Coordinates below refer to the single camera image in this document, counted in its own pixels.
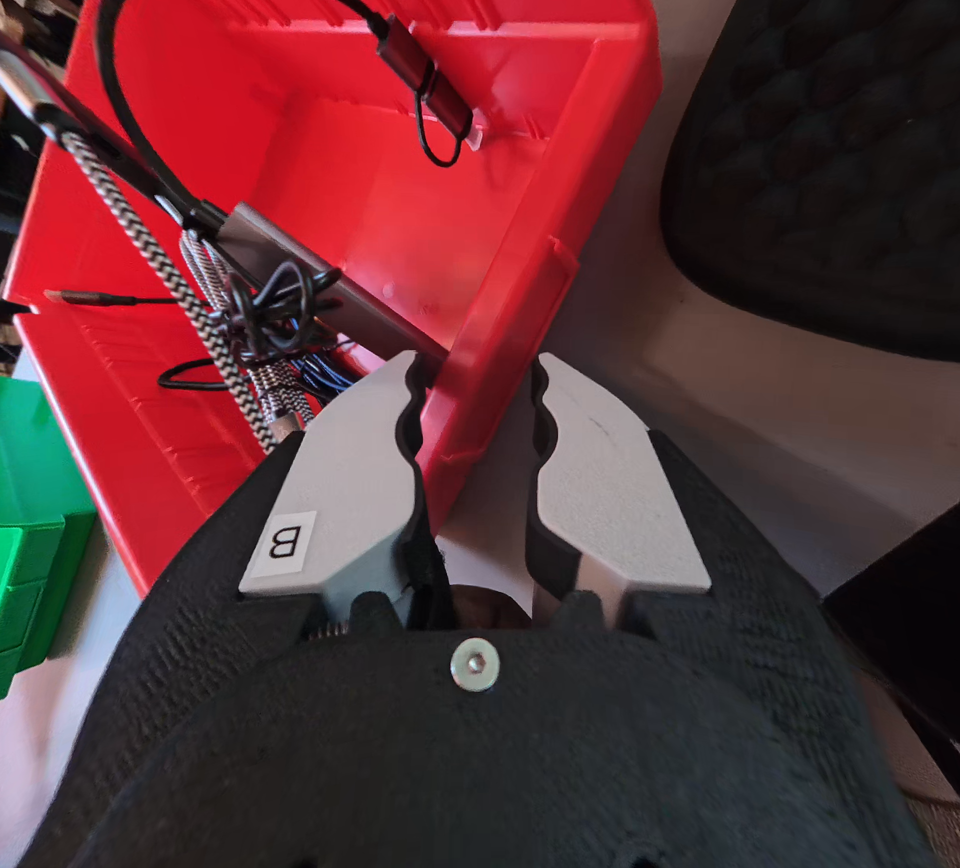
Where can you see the green plastic bin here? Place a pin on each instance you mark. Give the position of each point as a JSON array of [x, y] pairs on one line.
[[30, 545]]

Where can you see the person's left hand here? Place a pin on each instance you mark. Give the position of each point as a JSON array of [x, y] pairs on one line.
[[487, 607]]

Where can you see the red plastic bin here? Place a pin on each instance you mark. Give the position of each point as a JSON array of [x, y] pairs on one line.
[[337, 170]]

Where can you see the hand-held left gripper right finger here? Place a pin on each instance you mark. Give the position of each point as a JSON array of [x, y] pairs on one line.
[[615, 500]]

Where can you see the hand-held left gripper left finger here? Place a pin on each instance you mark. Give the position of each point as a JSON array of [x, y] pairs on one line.
[[337, 493]]

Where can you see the grey usb hub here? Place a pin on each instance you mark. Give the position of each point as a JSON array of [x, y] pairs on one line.
[[262, 226]]

